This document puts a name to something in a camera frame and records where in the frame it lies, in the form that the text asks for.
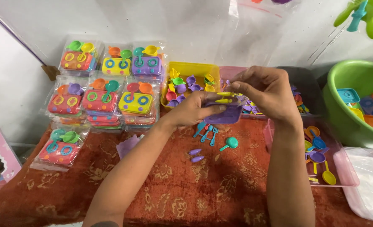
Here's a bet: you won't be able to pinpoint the person's right hand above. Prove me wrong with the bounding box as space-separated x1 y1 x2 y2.
230 66 302 123

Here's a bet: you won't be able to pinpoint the person's left hand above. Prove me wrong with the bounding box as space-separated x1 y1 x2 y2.
166 91 238 130

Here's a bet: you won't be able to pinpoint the purple toy stove tray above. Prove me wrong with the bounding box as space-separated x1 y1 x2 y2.
203 100 243 125

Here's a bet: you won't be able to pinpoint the pile of colourful toy pots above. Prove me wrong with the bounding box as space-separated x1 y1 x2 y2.
166 68 216 108

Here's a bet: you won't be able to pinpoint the blue toy spatula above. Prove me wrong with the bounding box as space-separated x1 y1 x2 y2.
193 122 208 139

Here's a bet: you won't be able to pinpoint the pile of small toy utensils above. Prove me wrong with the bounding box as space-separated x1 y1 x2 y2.
221 79 264 115

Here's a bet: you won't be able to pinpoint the blue toy spoon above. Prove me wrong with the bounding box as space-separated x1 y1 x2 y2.
200 125 214 143

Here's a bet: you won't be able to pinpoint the dark grey plastic bin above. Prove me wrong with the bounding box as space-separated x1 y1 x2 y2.
276 66 323 118

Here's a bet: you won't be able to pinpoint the blue toy fork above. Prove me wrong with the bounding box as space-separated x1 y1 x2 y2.
209 127 219 147

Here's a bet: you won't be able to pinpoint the yellow plastic bin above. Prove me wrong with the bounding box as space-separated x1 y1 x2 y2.
160 61 221 111

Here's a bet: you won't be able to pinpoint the pink plastic bin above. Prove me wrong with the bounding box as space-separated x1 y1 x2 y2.
219 66 269 120

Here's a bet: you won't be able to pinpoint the teal toy pan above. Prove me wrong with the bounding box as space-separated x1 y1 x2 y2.
219 137 239 152

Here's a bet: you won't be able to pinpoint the purple plastic piece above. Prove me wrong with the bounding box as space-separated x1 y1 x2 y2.
116 135 144 160

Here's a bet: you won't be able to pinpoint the pile of toy frying pans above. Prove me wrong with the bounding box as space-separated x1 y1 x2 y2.
304 125 337 186

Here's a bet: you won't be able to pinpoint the green plastic basin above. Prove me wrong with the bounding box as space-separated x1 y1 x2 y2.
321 59 373 149

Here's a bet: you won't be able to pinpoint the red patterned cloth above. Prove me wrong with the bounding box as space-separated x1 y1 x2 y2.
0 116 373 227

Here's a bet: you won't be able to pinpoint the stacks of packaged toy stoves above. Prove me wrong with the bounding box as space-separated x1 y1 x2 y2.
30 39 167 173

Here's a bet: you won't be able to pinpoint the clear plastic bag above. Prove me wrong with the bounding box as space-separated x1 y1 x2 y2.
227 0 302 20

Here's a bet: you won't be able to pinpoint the heap of colourful stove trays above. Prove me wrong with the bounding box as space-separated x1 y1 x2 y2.
336 86 373 136

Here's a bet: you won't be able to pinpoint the pink plastic tray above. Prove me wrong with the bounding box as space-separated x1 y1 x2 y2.
263 117 360 188

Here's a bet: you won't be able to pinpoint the teal hanging toy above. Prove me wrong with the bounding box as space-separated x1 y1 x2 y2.
346 0 369 33

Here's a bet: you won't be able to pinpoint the white translucent plastic container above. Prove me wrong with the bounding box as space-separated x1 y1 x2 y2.
333 146 373 225

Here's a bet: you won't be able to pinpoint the pink cardboard box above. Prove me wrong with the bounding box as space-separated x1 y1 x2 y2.
0 124 22 219

